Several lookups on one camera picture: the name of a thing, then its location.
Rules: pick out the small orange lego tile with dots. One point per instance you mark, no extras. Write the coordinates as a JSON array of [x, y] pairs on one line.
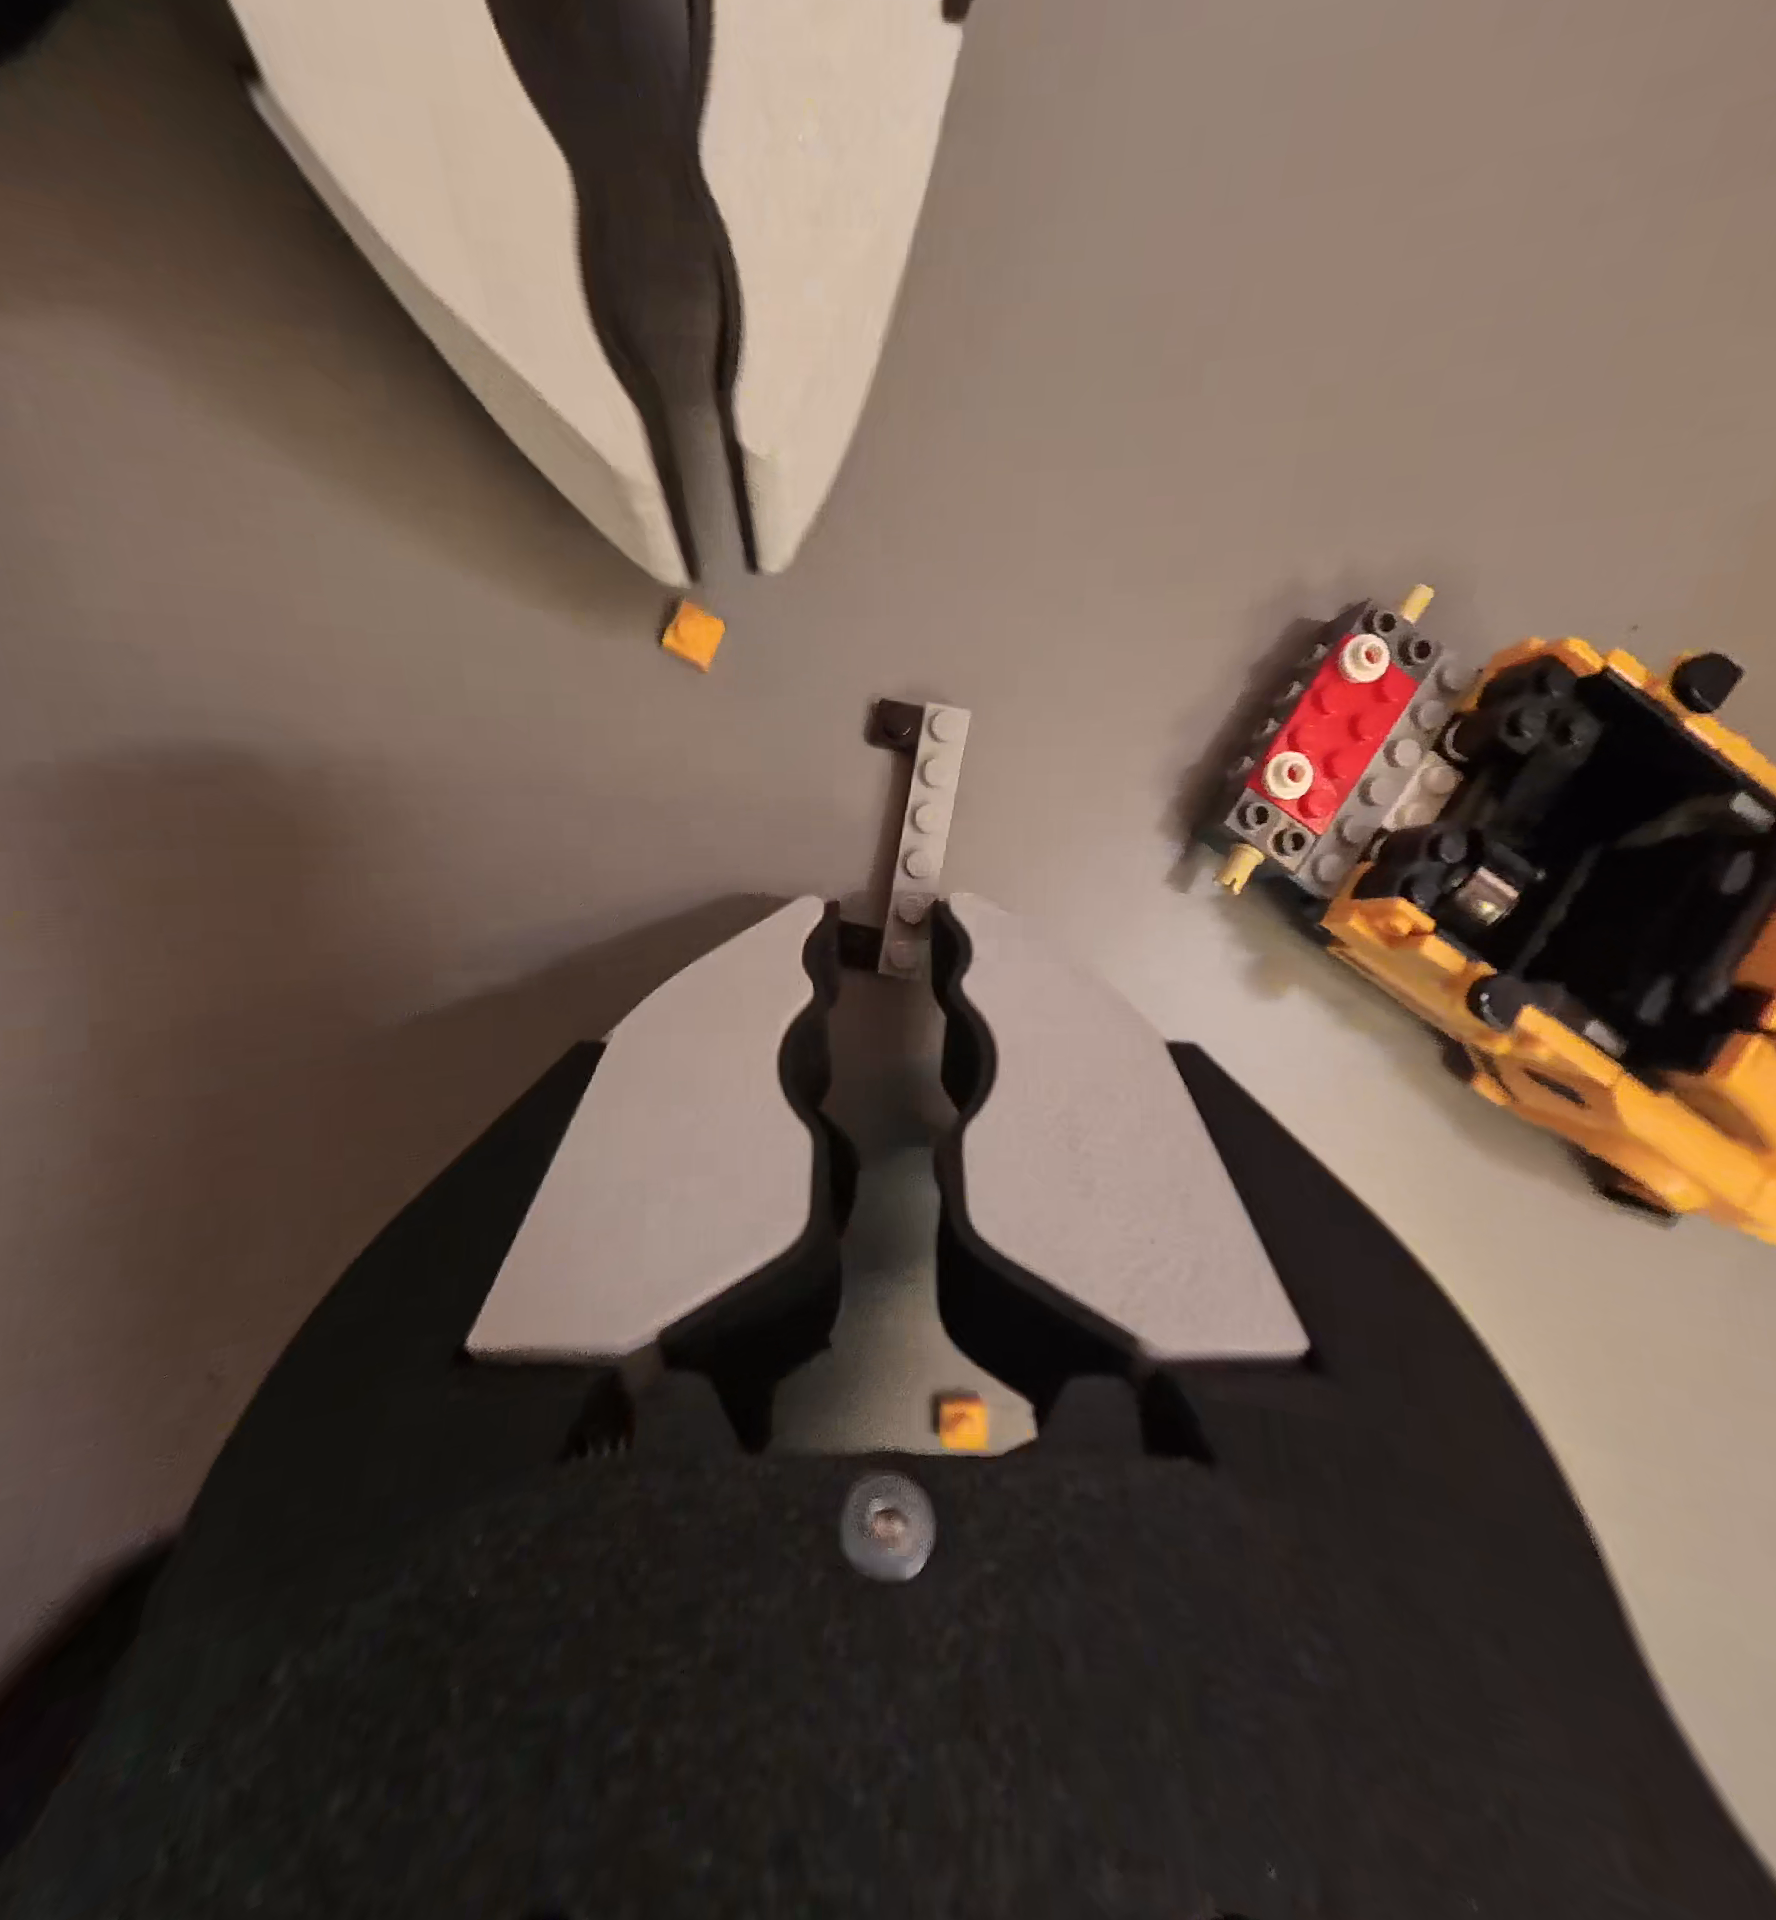
[[965, 1421], [694, 636]]

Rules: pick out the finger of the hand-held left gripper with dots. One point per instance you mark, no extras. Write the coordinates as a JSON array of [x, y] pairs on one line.
[[439, 195], [829, 195]]

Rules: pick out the yellow lego car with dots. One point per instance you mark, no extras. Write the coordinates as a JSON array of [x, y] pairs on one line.
[[1608, 930]]

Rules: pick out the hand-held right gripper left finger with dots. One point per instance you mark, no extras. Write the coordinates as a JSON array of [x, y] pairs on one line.
[[664, 1187]]

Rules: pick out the black lego corner plate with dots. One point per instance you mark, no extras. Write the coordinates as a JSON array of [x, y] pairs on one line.
[[893, 724]]

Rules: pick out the long grey lego plate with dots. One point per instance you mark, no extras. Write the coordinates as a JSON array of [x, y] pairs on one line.
[[929, 810]]

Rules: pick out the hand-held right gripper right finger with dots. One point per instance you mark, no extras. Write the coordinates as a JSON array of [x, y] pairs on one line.
[[1113, 1187]]

